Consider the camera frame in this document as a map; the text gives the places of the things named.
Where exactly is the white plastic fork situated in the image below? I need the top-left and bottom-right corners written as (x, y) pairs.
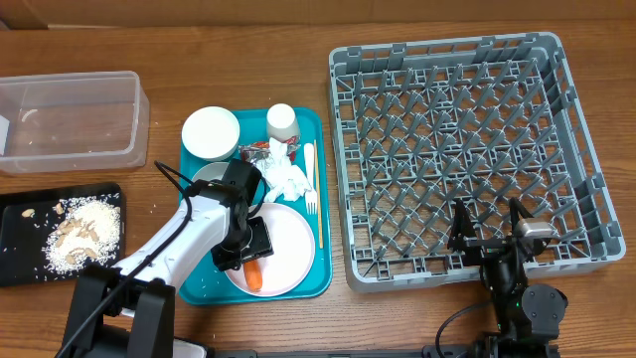
top-left (303, 143), bottom-right (318, 214)

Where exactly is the clear plastic bin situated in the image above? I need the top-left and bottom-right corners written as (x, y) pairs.
top-left (1, 71), bottom-right (150, 174)

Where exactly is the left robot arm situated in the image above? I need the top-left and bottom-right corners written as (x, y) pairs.
top-left (58, 172), bottom-right (273, 357)

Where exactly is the teal plastic tray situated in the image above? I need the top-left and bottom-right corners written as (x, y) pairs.
top-left (177, 106), bottom-right (334, 306)

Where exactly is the crumpled white tissue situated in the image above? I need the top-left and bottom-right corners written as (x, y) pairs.
top-left (255, 137), bottom-right (310, 203)

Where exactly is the wooden chopstick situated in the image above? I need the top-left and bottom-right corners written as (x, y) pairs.
top-left (314, 140), bottom-right (324, 250)

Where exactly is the white bowl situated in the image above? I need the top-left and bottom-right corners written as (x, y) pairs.
top-left (181, 106), bottom-right (240, 161)

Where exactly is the orange carrot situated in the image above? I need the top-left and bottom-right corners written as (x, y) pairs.
top-left (242, 260), bottom-right (263, 291)

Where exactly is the grey plastic dishwasher rack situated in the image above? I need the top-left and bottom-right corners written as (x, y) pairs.
top-left (328, 32), bottom-right (626, 292)

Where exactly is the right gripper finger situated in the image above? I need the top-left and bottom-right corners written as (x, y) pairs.
top-left (447, 199), bottom-right (477, 252)
top-left (508, 198), bottom-right (533, 233)

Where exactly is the black waste tray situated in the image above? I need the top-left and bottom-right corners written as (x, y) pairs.
top-left (1, 182), bottom-right (126, 287)

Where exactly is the crumpled foil wrapper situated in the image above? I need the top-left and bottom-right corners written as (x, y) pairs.
top-left (238, 141), bottom-right (300, 163)

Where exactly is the nut shells pile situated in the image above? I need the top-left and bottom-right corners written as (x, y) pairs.
top-left (20, 201), bottom-right (101, 266)

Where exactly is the white round plate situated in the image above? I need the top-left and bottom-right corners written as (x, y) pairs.
top-left (226, 203), bottom-right (316, 297)

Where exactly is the grey bowl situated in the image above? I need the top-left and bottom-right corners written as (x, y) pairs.
top-left (192, 162), bottom-right (229, 182)

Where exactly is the white rice pile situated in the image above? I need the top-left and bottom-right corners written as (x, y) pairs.
top-left (42, 196), bottom-right (122, 274)

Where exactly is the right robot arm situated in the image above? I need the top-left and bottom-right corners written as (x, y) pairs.
top-left (435, 198), bottom-right (568, 357)

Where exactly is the white paper cup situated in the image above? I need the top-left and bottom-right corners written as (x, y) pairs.
top-left (266, 103), bottom-right (300, 142)

